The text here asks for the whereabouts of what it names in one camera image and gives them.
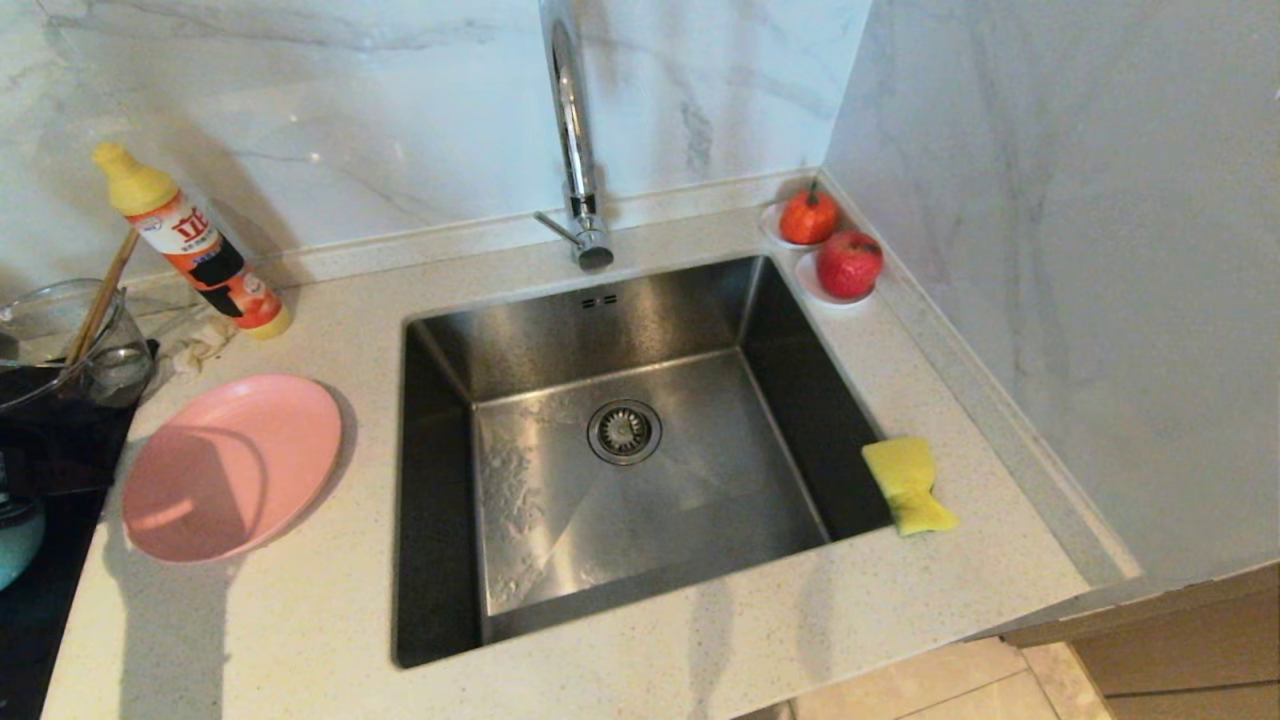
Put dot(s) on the clear glass bowl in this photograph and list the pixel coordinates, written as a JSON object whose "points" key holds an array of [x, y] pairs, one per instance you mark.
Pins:
{"points": [[40, 330]]}

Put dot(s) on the yellow-capped orange dish soap bottle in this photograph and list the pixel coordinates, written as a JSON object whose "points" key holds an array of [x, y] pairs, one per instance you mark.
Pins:
{"points": [[145, 190]]}

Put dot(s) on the pink plate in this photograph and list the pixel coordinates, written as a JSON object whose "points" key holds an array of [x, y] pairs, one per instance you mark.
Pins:
{"points": [[230, 465]]}

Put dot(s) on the orange persimmon fruit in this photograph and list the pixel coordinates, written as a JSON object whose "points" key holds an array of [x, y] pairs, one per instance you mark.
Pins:
{"points": [[808, 218]]}

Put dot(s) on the crumpled white tissue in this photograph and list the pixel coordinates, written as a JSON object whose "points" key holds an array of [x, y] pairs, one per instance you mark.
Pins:
{"points": [[200, 345]]}

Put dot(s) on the black induction cooktop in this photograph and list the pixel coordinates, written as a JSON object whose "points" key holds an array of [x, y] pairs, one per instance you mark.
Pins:
{"points": [[50, 620]]}

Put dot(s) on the wooden cabinet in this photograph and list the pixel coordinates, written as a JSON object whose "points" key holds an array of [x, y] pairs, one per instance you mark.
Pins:
{"points": [[1180, 650]]}

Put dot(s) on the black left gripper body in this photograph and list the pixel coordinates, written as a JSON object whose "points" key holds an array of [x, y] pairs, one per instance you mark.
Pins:
{"points": [[15, 480]]}

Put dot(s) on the small white dish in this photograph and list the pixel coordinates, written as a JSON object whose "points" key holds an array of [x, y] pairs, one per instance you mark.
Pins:
{"points": [[769, 226], [806, 278]]}

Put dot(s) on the yellow sponge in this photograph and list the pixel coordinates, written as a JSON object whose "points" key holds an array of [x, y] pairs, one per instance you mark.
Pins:
{"points": [[905, 475]]}

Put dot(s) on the red apple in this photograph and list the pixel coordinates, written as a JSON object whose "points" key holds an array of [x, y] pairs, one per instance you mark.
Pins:
{"points": [[850, 265]]}

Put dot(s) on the round metal drain strainer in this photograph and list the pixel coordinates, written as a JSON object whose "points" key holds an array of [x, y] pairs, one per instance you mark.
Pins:
{"points": [[625, 431]]}

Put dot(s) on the chrome kitchen faucet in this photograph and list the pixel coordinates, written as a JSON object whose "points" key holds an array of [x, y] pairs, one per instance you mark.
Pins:
{"points": [[575, 130]]}

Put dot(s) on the stainless steel sink basin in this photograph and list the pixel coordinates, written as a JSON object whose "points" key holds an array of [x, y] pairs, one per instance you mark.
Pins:
{"points": [[560, 330]]}

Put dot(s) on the teal bowl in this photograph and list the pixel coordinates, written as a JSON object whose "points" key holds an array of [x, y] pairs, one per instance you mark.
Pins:
{"points": [[18, 550]]}

